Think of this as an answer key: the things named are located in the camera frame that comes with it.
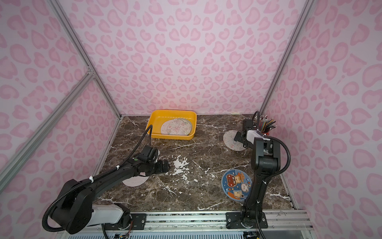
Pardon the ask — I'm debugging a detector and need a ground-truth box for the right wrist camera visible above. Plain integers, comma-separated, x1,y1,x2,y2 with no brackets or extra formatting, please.
242,119,257,131

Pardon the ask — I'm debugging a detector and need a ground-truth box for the pink floral line coaster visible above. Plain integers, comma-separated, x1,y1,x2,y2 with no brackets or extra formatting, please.
161,118,193,135

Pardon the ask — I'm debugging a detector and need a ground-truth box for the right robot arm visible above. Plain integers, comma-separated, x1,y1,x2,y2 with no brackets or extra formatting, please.
234,111,291,229

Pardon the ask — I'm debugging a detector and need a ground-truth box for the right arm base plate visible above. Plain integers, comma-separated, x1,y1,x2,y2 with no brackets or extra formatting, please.
225,212,269,229

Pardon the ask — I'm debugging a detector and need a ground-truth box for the coloured pencils bundle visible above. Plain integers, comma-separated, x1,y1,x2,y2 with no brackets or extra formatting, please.
258,116,276,133

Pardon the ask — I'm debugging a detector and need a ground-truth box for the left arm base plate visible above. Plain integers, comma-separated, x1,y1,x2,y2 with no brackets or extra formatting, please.
104,213,147,231

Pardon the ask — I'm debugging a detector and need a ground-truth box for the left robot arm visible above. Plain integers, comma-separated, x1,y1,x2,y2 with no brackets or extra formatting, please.
41,136,170,235

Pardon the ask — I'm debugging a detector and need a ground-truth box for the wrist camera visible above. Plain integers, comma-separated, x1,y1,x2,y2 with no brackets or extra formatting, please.
139,145,160,162
242,119,257,131

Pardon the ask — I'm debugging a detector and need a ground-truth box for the pale pink coaster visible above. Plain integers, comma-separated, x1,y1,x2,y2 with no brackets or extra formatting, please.
122,173,149,187

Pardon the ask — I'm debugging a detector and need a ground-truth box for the aluminium front rail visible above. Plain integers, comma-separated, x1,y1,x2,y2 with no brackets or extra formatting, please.
56,210,317,239

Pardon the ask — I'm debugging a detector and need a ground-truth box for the blue cartoon coaster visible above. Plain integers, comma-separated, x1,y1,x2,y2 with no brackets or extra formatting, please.
221,169,253,202

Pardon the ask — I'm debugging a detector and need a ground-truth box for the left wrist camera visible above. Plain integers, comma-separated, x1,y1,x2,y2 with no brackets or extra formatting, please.
139,145,160,162

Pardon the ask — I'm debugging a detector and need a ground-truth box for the white butterfly coaster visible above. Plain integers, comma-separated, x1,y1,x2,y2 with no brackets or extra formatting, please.
223,130,245,151

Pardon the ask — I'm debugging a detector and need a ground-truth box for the yellow plastic storage box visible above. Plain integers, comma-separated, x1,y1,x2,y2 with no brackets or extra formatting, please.
147,110,197,140

